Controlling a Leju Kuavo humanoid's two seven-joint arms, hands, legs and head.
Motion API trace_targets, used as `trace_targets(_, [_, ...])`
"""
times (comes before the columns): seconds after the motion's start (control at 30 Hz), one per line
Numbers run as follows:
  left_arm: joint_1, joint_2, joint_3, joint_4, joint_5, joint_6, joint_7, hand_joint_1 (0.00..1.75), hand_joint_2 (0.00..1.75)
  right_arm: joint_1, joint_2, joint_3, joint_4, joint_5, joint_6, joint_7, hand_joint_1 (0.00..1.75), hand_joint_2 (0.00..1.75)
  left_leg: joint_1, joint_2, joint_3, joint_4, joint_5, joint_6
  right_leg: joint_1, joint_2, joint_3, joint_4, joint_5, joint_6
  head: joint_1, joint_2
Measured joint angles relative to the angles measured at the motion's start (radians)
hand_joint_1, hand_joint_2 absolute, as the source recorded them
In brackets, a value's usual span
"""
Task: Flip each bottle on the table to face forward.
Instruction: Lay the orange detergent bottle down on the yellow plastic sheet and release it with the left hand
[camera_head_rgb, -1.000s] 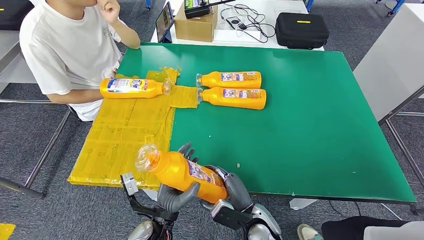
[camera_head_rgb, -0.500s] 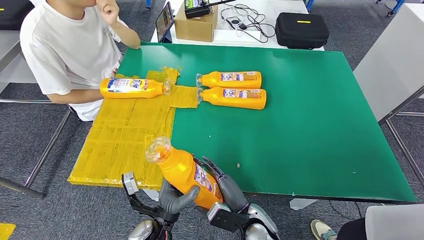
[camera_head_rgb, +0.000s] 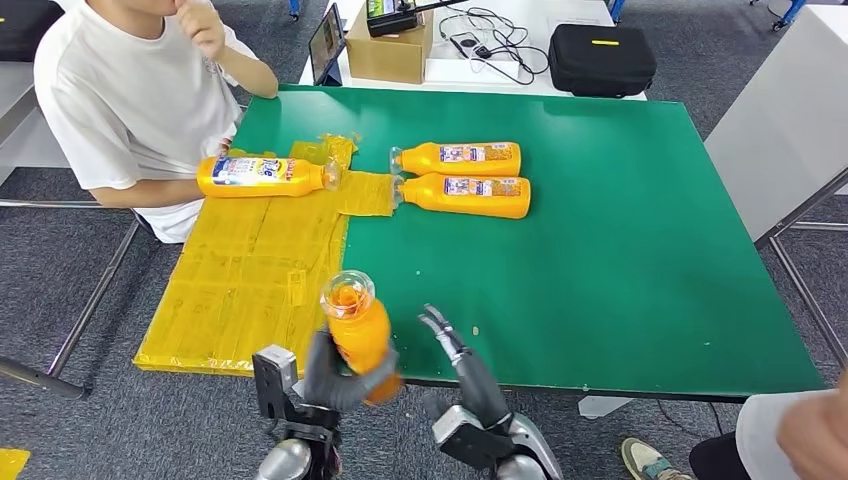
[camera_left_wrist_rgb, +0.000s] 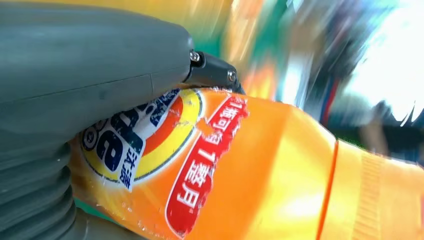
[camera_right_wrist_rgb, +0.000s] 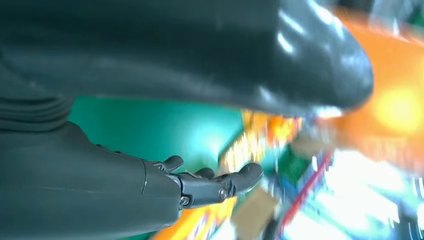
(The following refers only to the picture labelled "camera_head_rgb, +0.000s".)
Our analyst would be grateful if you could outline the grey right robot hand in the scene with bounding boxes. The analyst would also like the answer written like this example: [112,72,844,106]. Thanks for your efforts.
[417,303,517,431]

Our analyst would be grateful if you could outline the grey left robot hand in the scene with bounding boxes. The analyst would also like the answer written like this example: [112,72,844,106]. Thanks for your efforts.
[303,327,402,413]

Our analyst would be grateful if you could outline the orange detergent bottle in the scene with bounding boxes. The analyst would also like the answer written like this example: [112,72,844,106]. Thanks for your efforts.
[392,173,533,221]
[320,270,403,407]
[389,141,523,178]
[196,155,342,199]

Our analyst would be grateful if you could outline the yellow taped board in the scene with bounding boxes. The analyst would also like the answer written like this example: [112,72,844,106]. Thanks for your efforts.
[132,134,397,379]

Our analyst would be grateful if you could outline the person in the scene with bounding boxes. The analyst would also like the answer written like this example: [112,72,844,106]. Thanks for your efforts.
[33,0,280,244]
[621,370,848,480]

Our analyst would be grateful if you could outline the yellow floor patch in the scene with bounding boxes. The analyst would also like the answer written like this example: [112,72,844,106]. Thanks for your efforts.
[0,447,32,480]

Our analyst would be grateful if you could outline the cardboard box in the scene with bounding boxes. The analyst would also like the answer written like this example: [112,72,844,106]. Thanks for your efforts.
[345,5,435,85]

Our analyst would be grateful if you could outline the small black device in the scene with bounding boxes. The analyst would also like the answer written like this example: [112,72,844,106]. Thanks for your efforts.
[449,31,493,61]

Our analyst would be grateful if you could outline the black carrying case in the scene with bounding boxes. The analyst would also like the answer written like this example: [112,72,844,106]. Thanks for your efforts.
[0,0,66,63]
[548,23,658,99]

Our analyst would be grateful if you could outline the black tablet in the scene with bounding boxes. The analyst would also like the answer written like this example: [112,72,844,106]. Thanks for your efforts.
[307,2,348,87]

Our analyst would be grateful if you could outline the black device with antenna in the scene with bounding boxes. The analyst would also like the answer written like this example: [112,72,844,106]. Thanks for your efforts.
[365,0,472,38]

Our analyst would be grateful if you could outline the grey side table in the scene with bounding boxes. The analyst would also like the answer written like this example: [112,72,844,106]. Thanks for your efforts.
[704,5,848,369]

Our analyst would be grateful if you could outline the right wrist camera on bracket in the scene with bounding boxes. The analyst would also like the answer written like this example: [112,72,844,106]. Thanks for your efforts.
[423,396,518,472]

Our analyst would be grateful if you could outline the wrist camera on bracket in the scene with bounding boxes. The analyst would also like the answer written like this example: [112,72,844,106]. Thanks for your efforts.
[423,396,518,472]
[251,344,342,442]

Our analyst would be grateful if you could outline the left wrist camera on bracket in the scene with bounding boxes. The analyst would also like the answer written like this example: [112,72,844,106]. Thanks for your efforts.
[251,344,342,442]

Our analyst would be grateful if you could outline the black cable bundle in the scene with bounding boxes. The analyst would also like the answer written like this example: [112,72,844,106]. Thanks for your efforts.
[437,6,551,86]

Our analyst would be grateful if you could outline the grey desk with metal frame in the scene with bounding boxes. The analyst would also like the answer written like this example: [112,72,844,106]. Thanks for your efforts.
[0,60,144,399]

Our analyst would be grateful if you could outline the blue wheeled frame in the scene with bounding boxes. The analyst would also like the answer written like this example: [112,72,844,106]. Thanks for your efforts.
[748,0,811,33]

